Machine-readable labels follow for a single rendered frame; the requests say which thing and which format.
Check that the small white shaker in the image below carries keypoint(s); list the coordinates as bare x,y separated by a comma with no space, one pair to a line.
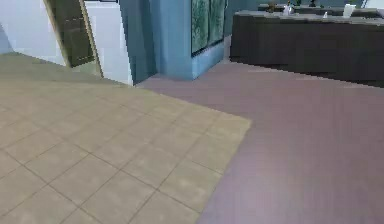
325,14

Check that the white cup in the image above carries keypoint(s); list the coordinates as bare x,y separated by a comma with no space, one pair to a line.
348,10

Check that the small white bottle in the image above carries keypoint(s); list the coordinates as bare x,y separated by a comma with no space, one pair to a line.
287,9

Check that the dark door with tan frame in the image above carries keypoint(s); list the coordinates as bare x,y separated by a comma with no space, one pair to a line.
75,33

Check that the dark brown kitchen counter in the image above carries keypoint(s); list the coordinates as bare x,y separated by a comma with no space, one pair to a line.
300,43

